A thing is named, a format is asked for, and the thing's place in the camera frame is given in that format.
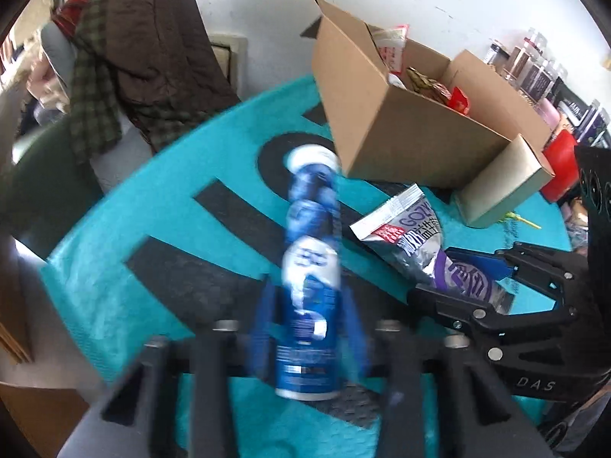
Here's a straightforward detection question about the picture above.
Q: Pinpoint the large cardboard box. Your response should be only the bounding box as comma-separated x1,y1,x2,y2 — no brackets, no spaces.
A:
301,0,554,190

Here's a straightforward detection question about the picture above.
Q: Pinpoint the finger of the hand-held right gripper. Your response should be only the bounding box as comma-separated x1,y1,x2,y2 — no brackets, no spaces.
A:
445,241,591,307
407,283,582,364

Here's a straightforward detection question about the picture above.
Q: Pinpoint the brown gold cereal packet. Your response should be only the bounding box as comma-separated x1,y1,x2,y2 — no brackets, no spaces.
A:
406,68,453,104

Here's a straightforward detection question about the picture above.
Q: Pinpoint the tall clear jar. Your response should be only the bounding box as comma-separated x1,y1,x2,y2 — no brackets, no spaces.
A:
506,29,550,92

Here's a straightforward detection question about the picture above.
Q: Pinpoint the blue tube with white cap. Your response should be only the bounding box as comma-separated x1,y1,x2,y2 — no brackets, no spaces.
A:
274,145,345,402

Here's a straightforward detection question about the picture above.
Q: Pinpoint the brown jacket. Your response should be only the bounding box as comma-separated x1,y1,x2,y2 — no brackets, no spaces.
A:
102,0,240,150

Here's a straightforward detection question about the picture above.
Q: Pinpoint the pink lid container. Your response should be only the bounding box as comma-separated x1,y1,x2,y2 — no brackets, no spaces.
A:
537,100,563,131

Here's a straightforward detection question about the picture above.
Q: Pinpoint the yellow lollipop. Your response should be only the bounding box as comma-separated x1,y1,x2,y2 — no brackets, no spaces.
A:
496,209,543,231

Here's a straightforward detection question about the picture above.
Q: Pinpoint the purple white snack packet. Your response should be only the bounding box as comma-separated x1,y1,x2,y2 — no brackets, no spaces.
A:
350,184,515,316

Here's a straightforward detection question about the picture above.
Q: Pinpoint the red plaid garment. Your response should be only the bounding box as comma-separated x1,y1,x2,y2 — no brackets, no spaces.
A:
52,0,104,35

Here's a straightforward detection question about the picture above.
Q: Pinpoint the green plaid shirt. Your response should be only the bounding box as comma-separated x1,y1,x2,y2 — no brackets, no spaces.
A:
68,0,126,164

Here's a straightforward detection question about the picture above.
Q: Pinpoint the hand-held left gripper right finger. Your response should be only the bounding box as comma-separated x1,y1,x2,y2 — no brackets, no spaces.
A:
341,287,546,458

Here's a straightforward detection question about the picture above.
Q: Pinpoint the small gold carton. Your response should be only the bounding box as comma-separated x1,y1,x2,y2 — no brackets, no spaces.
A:
453,134,556,230

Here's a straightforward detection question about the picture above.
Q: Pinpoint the large red snack packet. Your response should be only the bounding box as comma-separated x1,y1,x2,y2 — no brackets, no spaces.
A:
371,24,411,76

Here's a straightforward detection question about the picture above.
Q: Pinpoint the teal table mat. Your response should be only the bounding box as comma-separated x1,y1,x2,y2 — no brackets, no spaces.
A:
40,74,574,445

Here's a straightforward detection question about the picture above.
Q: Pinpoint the pink printed cloth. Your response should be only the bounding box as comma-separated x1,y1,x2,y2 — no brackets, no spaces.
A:
562,195,591,252

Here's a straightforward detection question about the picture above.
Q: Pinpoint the green armchair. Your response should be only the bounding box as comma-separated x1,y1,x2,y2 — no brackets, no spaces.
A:
0,113,104,250

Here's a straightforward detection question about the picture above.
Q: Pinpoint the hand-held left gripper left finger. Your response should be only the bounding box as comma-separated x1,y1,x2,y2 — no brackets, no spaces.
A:
57,274,283,458

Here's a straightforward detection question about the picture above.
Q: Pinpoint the red container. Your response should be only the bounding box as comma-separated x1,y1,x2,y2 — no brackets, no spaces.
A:
541,129,580,203

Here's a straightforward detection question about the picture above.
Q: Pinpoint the small red yellow snack packet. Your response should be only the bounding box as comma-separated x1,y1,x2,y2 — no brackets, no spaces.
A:
446,87,472,115

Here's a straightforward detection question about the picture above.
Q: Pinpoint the beige wall panel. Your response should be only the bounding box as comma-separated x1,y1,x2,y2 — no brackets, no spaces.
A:
209,32,250,102

